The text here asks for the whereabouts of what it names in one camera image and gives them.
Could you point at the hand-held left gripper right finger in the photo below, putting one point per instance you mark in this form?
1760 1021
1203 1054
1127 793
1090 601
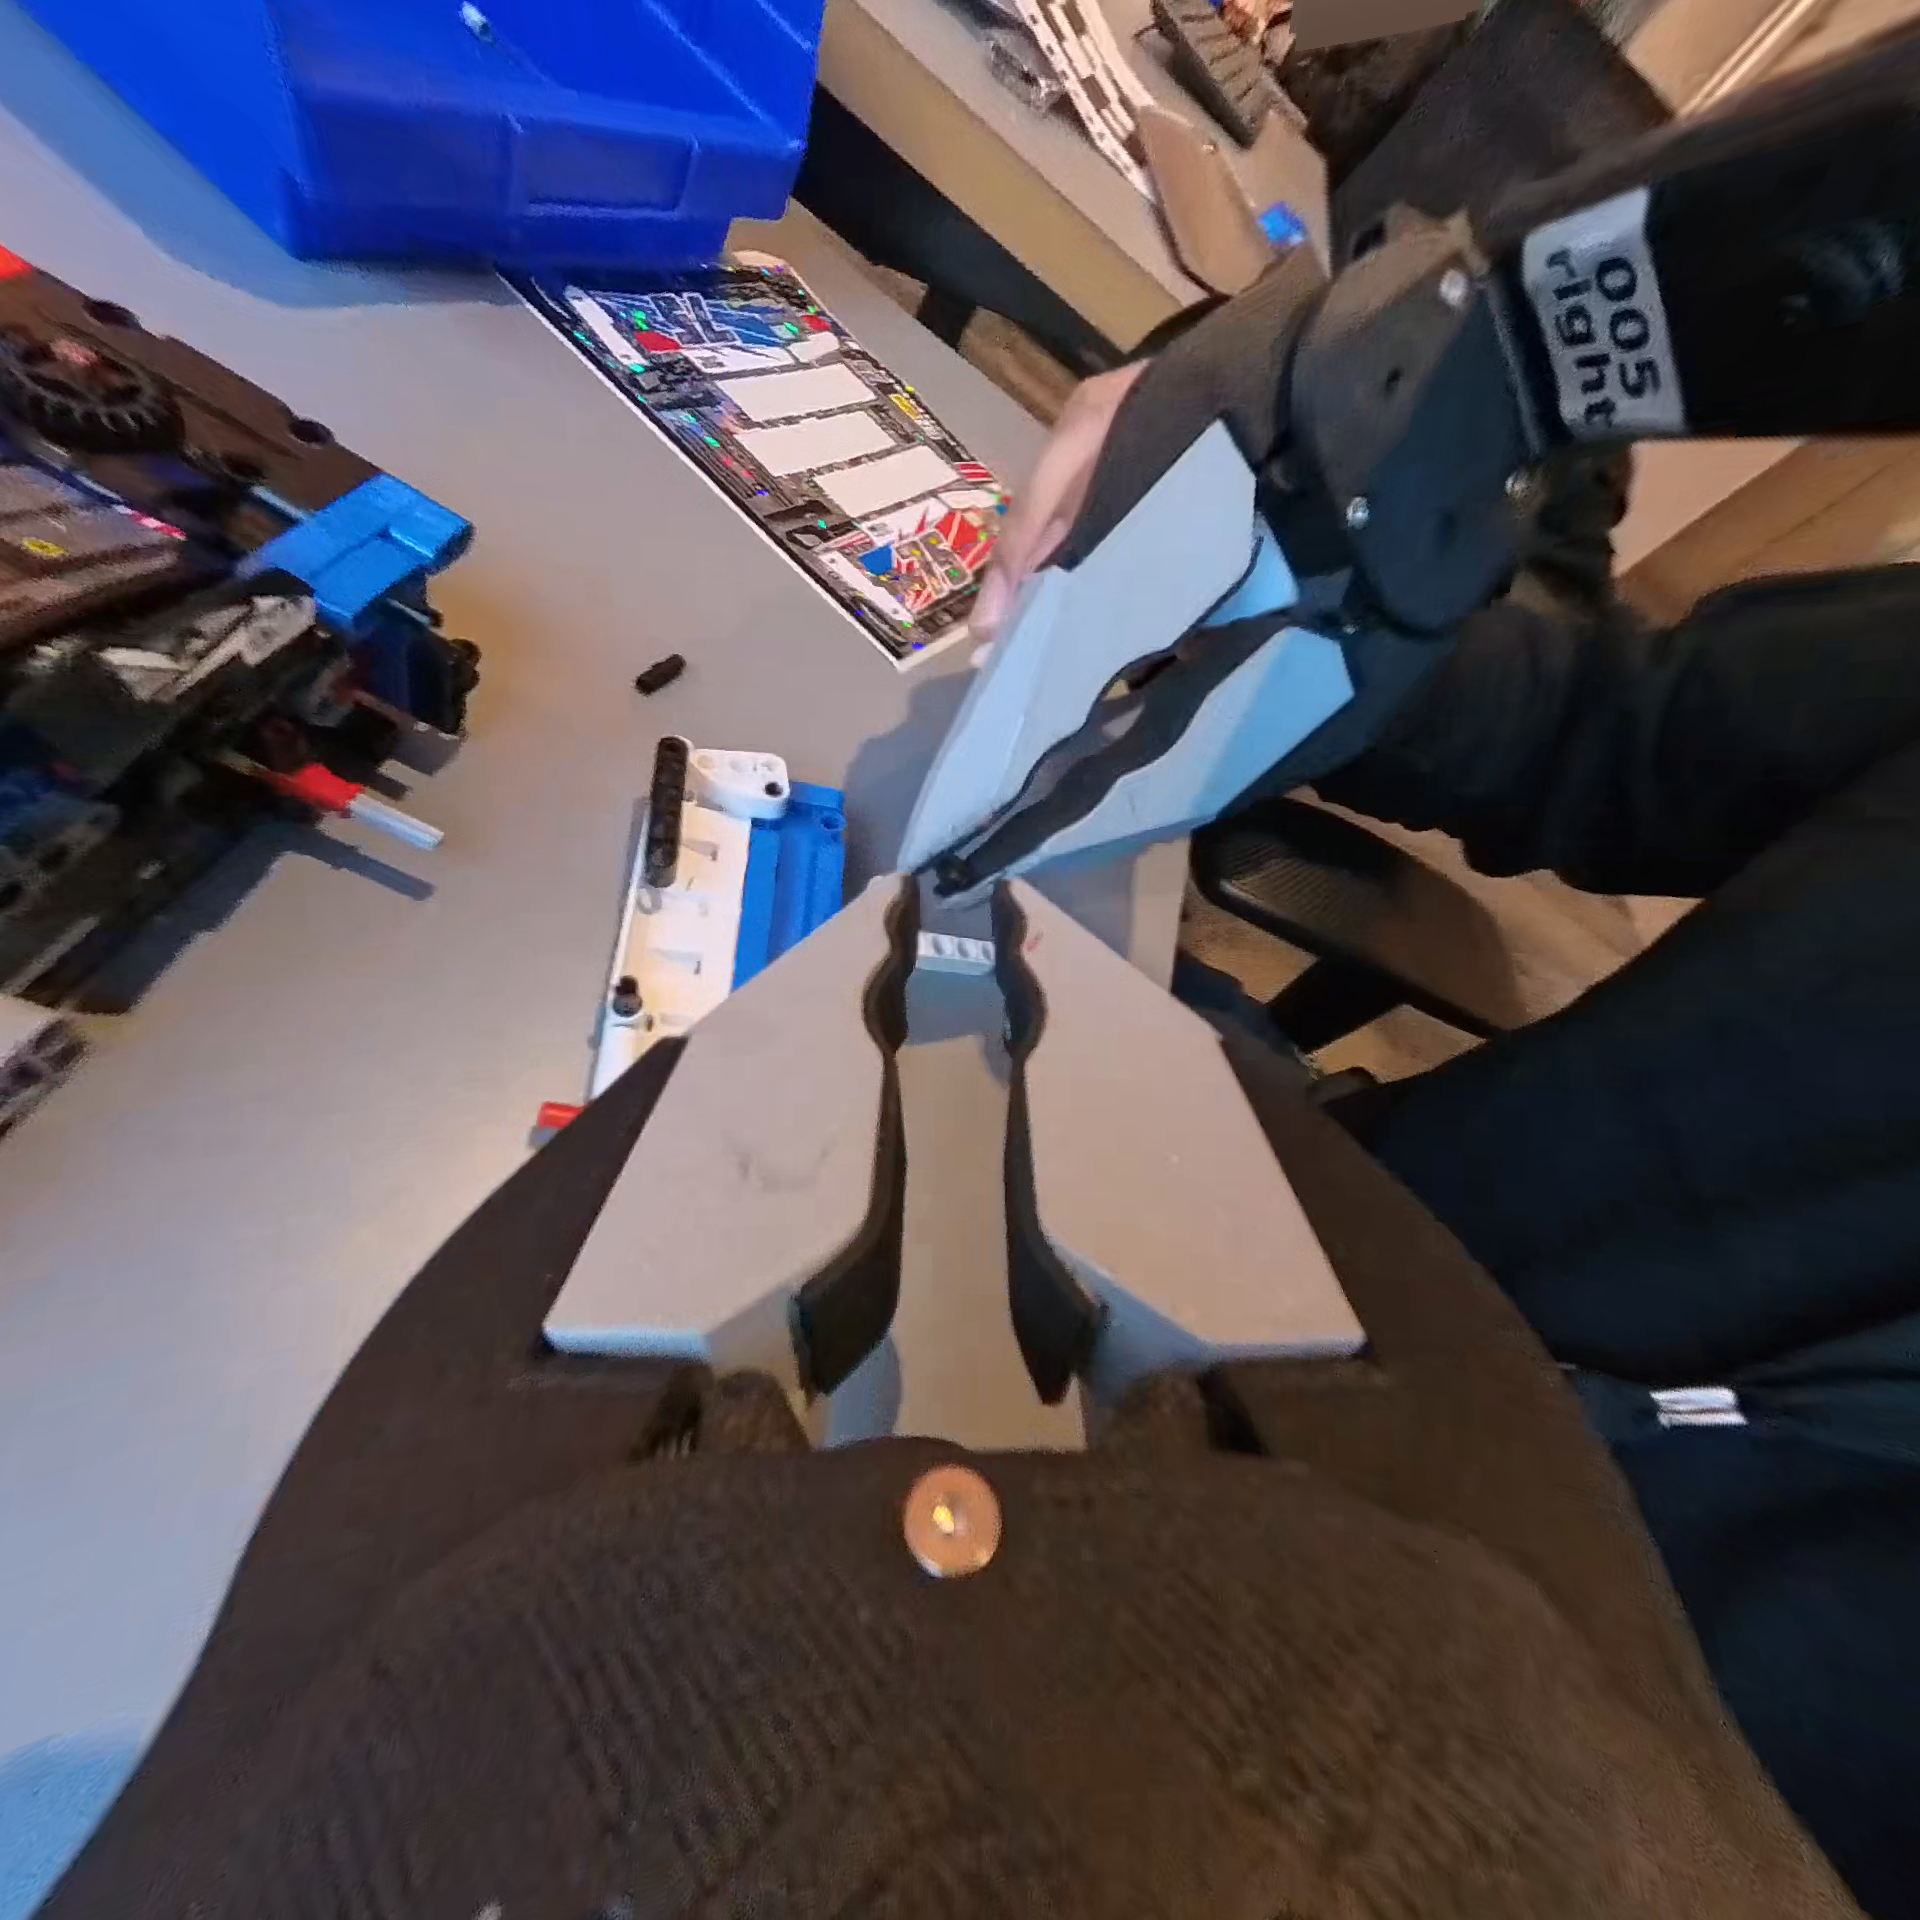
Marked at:
1184 1184

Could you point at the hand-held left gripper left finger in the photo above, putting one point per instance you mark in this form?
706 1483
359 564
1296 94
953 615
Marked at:
734 1172

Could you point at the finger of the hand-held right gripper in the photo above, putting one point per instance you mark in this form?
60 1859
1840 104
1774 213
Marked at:
1230 734
1108 600

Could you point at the blue white lego panel assembly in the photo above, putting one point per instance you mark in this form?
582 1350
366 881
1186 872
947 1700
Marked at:
705 886

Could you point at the black lego connector pin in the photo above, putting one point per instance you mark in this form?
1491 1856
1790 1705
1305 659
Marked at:
955 875
662 676

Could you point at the white L-shaped lego beam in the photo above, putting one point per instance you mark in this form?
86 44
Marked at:
960 949

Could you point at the person's right forearm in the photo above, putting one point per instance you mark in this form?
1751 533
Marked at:
1651 721

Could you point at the grey desk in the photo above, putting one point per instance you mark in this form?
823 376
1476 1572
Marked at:
224 1277

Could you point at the person's right hand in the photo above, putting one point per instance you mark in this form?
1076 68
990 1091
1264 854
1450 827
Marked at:
1058 495

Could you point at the black office chair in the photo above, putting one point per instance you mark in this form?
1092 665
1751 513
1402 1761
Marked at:
1348 915

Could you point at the grey notebook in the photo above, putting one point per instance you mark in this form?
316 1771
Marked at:
1207 201

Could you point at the black mesh chair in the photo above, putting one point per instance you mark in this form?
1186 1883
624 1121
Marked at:
1499 105

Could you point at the holographic sticker sheet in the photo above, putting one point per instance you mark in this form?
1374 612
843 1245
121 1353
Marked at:
795 435

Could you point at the black keyboard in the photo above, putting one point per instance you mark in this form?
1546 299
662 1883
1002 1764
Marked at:
1224 60

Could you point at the grey office table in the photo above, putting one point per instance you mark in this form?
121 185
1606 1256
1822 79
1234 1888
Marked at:
960 182

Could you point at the checkered calibration board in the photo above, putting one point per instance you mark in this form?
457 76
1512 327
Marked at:
1088 89

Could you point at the clear small packet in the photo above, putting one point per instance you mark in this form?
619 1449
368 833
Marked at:
1020 68

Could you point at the person's black jacket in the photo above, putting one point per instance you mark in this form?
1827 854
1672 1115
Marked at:
1723 1126

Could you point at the white printed lego panel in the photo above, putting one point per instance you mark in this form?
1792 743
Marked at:
36 1060

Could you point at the blue plastic bin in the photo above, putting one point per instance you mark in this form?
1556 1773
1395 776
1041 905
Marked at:
451 119

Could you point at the lego race car model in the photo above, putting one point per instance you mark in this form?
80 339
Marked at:
150 600

